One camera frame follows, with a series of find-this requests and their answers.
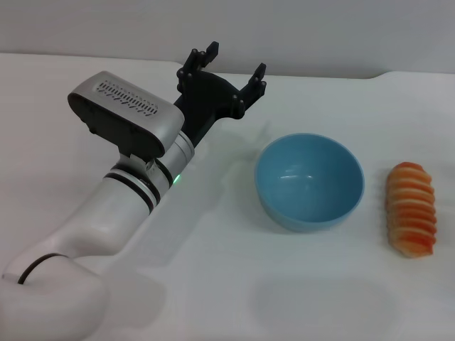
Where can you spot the orange ridged bread loaf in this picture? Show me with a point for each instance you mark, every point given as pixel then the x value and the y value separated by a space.
pixel 412 209

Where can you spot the blue bowl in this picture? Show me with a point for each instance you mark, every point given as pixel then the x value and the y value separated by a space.
pixel 309 177

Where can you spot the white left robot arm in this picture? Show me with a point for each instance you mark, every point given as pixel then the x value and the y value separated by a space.
pixel 106 213

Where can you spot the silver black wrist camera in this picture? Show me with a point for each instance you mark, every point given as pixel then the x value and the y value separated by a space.
pixel 124 120

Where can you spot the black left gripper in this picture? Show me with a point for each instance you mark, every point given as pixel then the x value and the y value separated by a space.
pixel 206 96

